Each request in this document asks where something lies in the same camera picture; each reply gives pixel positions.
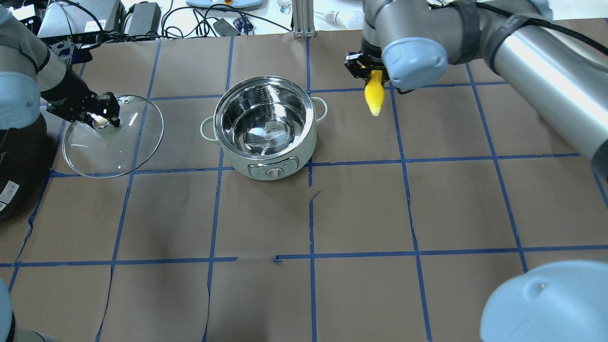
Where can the aluminium profile post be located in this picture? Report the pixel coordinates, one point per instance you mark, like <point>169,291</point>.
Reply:
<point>303,18</point>

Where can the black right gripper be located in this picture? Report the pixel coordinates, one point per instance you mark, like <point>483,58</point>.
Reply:
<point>356,63</point>

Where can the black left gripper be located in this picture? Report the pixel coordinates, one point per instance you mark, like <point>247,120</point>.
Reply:
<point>71,93</point>

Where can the brown paper table cover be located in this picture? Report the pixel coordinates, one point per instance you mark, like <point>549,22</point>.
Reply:
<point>399,229</point>

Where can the grey electronics box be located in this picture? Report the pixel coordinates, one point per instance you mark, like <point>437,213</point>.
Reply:
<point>81,18</point>

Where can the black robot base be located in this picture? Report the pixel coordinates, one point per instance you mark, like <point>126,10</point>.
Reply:
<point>25,158</point>

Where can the green electric cooking pot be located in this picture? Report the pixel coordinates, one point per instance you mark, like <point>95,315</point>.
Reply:
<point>266,126</point>

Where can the white light bulb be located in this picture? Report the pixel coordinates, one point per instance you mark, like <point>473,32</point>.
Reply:
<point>349,20</point>

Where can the black power adapter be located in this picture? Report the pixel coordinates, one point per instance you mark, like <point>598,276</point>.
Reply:
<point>143,19</point>

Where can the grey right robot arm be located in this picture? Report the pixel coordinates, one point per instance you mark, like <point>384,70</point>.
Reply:
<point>562,74</point>

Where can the yellow corn cob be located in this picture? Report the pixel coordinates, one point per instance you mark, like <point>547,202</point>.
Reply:
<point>374,92</point>

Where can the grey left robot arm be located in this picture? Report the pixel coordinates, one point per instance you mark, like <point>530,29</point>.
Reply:
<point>31,71</point>

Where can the glass pot lid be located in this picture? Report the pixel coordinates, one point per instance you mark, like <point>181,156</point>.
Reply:
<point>107,151</point>

